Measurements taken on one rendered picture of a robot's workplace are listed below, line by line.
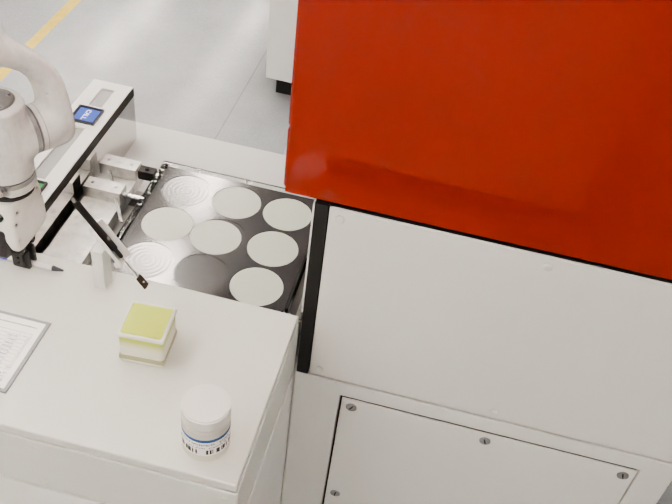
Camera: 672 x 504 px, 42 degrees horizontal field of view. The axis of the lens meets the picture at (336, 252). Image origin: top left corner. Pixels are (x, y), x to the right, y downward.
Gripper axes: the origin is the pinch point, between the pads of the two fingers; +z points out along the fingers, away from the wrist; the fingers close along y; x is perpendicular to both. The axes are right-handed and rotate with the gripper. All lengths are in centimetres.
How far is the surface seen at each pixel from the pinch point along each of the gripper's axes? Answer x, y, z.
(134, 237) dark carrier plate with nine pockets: -11.8, 18.7, 8.7
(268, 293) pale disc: -40.4, 12.6, 8.6
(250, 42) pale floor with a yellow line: 32, 246, 100
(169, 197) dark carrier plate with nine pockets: -13.7, 32.2, 8.9
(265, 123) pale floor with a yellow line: 8, 188, 99
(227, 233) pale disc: -28.2, 25.7, 8.7
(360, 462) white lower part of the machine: -64, 3, 40
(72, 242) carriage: -0.4, 15.4, 10.7
